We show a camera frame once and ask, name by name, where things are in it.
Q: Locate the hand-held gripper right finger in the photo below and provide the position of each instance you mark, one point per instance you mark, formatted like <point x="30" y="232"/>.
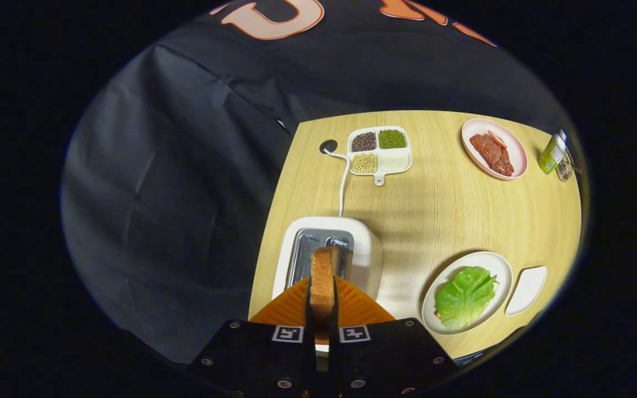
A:
<point x="335" y="318"/>

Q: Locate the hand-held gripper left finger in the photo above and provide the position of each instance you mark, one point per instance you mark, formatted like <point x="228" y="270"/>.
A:
<point x="308" y="318"/>

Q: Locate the toasted bread slice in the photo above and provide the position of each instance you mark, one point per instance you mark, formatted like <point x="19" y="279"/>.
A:
<point x="323" y="287"/>

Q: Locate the green lettuce leaf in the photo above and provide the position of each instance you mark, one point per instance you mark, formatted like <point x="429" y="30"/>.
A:
<point x="462" y="298"/>

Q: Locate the white toaster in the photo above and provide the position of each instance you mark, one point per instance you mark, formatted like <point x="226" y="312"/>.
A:
<point x="365" y="254"/>

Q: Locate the pile of pale soybeans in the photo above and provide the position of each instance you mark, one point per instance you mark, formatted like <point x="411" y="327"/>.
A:
<point x="364" y="163"/>

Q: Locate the round white plate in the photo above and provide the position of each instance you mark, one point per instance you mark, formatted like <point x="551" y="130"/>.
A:
<point x="495" y="265"/>

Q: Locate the white divided tray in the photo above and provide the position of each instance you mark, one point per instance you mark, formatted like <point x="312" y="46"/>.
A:
<point x="396" y="160"/>

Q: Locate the pile of dark red beans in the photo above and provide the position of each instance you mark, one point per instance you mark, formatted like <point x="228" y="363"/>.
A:
<point x="364" y="142"/>

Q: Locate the pile of green beans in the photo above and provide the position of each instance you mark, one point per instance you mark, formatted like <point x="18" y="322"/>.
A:
<point x="392" y="139"/>

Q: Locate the oval white dish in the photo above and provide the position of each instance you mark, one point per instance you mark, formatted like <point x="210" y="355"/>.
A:
<point x="526" y="290"/>

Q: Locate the brown meat piece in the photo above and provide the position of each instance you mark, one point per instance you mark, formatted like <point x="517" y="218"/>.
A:
<point x="490" y="153"/>

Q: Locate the small red sausage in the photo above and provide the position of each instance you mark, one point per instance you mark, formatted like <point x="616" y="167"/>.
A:
<point x="496" y="138"/>

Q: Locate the pink plate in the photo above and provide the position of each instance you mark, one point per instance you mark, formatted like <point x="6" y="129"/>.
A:
<point x="509" y="149"/>

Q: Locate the green label metal bottle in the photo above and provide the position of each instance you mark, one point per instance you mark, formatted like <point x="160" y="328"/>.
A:
<point x="551" y="155"/>

